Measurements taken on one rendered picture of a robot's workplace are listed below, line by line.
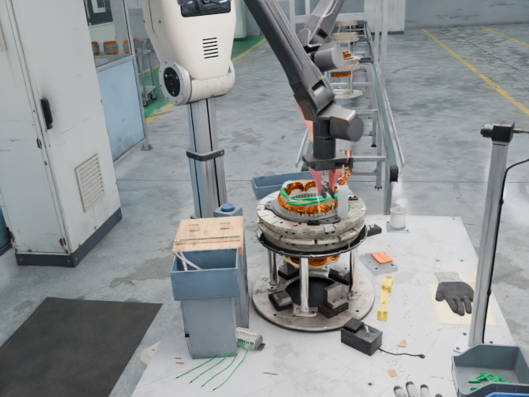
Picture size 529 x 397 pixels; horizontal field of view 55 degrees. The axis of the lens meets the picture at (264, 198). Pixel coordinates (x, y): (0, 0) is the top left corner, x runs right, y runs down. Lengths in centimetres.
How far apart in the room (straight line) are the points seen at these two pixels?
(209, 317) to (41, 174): 230
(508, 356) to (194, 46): 123
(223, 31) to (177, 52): 18
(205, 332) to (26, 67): 230
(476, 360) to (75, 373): 193
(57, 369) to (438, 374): 196
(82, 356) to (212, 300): 161
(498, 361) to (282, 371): 54
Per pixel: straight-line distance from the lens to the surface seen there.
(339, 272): 168
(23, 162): 354
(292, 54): 117
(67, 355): 291
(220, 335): 141
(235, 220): 152
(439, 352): 149
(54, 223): 361
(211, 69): 170
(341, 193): 140
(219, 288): 131
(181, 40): 164
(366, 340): 142
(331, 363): 142
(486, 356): 144
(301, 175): 188
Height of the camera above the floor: 171
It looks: 23 degrees down
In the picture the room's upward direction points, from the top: 4 degrees counter-clockwise
